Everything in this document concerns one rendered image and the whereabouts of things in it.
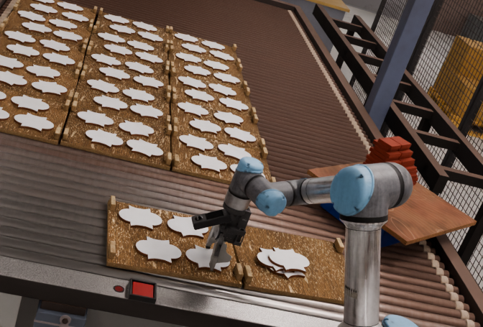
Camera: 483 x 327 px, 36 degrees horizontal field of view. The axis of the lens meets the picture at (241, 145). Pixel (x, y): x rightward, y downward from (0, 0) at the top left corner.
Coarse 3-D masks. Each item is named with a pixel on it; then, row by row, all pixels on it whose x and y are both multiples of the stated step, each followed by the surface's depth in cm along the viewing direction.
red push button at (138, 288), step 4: (132, 284) 208; (136, 284) 208; (140, 284) 209; (144, 284) 210; (132, 288) 206; (136, 288) 207; (140, 288) 207; (144, 288) 208; (148, 288) 208; (152, 288) 209; (132, 292) 205; (136, 292) 205; (140, 292) 206; (144, 292) 206; (148, 292) 207; (152, 292) 207; (148, 296) 205; (152, 296) 206
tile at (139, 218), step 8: (136, 208) 242; (120, 216) 235; (128, 216) 236; (136, 216) 237; (144, 216) 239; (152, 216) 240; (136, 224) 233; (144, 224) 235; (152, 224) 236; (160, 224) 238
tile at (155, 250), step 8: (144, 240) 226; (152, 240) 228; (160, 240) 229; (168, 240) 231; (136, 248) 222; (144, 248) 223; (152, 248) 224; (160, 248) 225; (168, 248) 227; (176, 248) 228; (144, 256) 221; (152, 256) 220; (160, 256) 221; (168, 256) 223; (176, 256) 224
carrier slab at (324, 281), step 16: (256, 240) 249; (272, 240) 252; (288, 240) 256; (304, 240) 259; (320, 240) 263; (240, 256) 237; (256, 256) 240; (304, 256) 249; (320, 256) 253; (336, 256) 256; (256, 272) 231; (320, 272) 243; (336, 272) 246; (256, 288) 224; (272, 288) 226; (288, 288) 229; (304, 288) 232; (320, 288) 234; (336, 288) 237
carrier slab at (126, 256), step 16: (128, 208) 242; (144, 208) 245; (112, 224) 231; (128, 224) 233; (112, 240) 223; (128, 240) 226; (176, 240) 234; (192, 240) 237; (128, 256) 218; (160, 272) 217; (176, 272) 218; (192, 272) 221; (208, 272) 223; (224, 272) 226
